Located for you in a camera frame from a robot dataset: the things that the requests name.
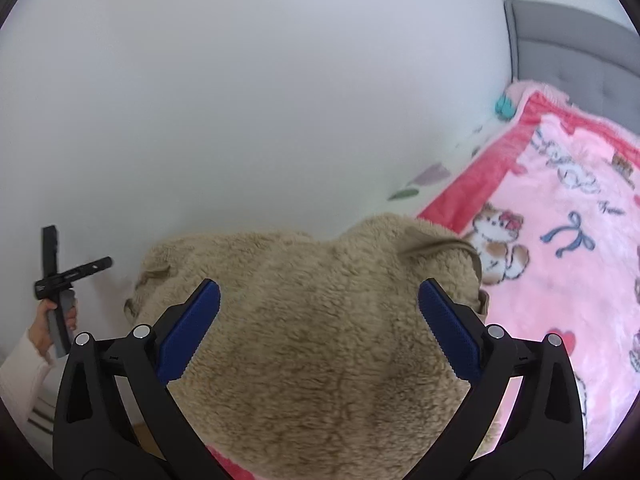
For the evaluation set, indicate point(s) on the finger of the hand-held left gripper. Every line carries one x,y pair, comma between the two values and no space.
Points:
95,265

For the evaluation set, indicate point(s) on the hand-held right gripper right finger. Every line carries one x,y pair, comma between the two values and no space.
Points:
450,330

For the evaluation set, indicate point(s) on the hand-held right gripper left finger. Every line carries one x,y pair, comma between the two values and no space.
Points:
190,330

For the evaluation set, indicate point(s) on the beige fleece jacket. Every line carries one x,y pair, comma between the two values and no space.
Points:
325,350

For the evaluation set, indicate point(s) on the person's left hand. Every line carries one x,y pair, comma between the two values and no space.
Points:
41,335

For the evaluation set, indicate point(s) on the white leaf print bed sheet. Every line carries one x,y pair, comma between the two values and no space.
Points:
450,165

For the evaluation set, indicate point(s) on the pink printed blanket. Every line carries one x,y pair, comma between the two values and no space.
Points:
575,210

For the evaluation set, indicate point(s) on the teal cloth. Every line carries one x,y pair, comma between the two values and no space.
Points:
505,105

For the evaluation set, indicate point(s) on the grey padded headboard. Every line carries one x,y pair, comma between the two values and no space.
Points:
575,55

